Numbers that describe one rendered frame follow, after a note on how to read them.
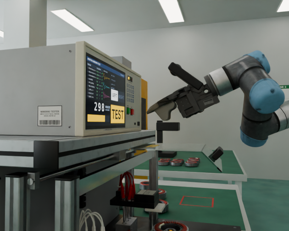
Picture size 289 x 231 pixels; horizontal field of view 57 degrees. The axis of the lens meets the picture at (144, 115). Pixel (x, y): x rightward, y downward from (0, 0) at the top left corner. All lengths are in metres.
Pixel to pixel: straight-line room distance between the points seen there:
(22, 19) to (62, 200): 4.58
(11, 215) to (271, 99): 0.59
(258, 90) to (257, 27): 5.61
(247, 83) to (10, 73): 0.57
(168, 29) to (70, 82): 5.82
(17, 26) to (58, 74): 4.37
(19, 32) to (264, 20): 4.69
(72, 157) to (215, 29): 5.88
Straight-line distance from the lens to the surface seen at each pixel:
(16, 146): 0.50
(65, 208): 0.48
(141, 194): 0.87
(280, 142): 6.05
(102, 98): 0.67
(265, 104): 0.70
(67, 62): 0.62
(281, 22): 6.38
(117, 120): 0.76
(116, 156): 0.85
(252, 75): 0.73
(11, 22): 5.09
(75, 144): 0.50
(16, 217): 0.54
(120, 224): 0.91
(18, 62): 0.69
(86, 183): 0.53
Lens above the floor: 1.14
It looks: 2 degrees up
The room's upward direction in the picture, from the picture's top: straight up
